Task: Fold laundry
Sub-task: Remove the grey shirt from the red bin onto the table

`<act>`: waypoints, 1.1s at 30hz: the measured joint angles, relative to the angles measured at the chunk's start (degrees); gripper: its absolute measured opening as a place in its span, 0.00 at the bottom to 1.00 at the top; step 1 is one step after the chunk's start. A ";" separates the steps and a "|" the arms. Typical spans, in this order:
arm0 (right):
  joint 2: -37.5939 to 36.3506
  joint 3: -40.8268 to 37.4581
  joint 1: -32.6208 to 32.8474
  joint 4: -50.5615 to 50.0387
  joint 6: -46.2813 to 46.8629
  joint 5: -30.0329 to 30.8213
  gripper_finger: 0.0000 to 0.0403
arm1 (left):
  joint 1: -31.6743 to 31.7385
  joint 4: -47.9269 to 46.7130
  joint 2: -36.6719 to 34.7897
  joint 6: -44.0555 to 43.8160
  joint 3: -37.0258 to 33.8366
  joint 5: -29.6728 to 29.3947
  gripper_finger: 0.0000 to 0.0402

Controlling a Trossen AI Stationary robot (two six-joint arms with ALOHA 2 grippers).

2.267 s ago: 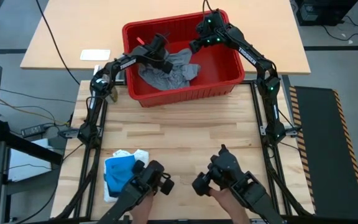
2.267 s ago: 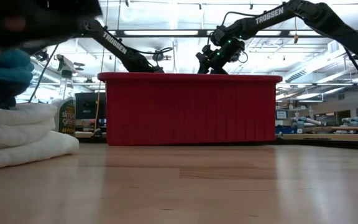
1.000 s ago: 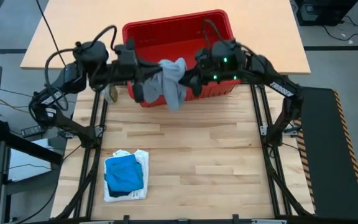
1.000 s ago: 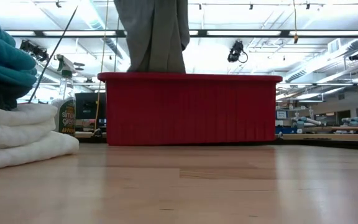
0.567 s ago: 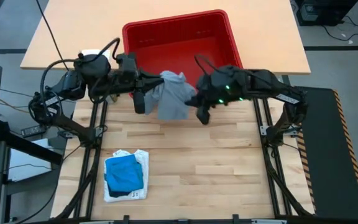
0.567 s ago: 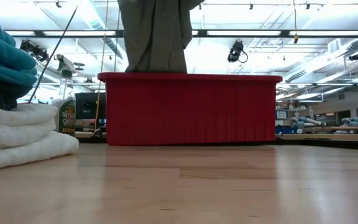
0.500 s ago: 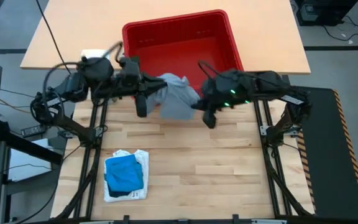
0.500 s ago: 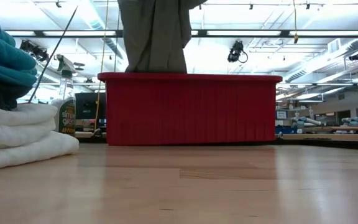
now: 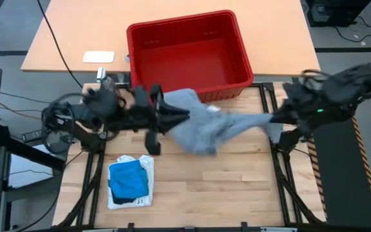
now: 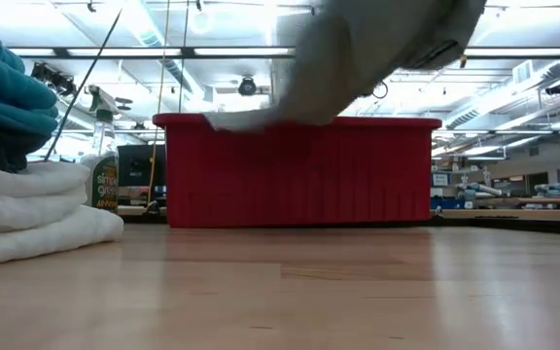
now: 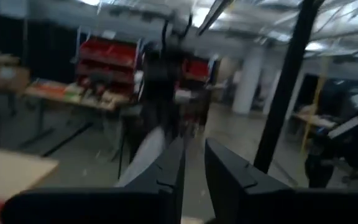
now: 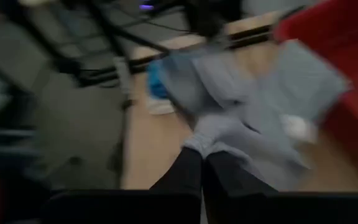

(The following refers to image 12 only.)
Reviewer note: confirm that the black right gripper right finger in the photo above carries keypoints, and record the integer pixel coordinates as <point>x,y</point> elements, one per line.
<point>244,202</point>

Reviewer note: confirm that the grey shirt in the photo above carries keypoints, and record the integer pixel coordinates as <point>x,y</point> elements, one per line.
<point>228,93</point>

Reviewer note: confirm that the bright blue cloth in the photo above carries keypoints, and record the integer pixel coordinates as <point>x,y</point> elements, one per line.
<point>155,84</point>

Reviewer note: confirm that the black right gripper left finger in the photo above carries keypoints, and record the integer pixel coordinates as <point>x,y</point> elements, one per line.
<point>166,202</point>

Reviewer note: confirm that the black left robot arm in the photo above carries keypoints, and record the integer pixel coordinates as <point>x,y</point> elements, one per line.
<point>210,18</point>

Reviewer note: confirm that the red plastic laundry basket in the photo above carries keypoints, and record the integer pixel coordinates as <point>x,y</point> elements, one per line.
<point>337,31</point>

